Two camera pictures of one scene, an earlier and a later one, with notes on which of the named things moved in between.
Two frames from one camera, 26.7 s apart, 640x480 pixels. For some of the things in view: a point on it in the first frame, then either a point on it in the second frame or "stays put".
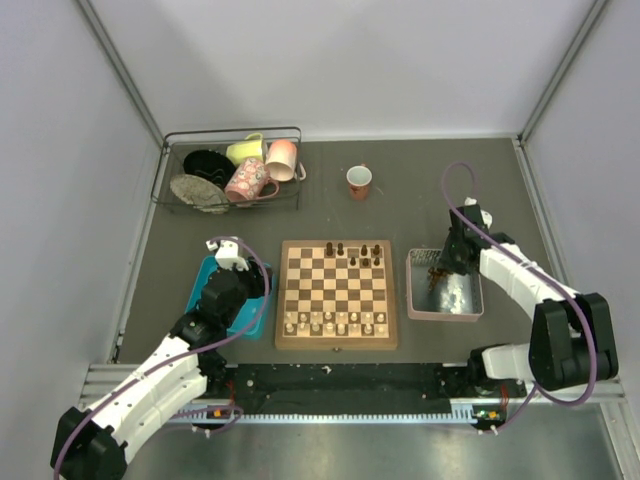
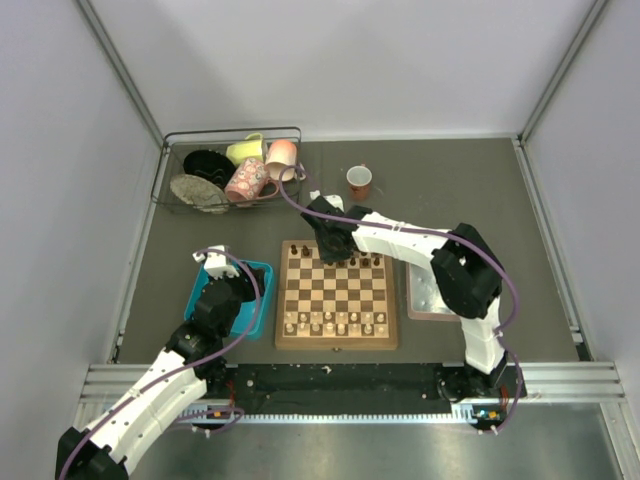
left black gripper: (256, 276) stays put
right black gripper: (448, 262) -> (332, 257)
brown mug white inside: (359, 178) stays put
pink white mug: (281, 164) stays put
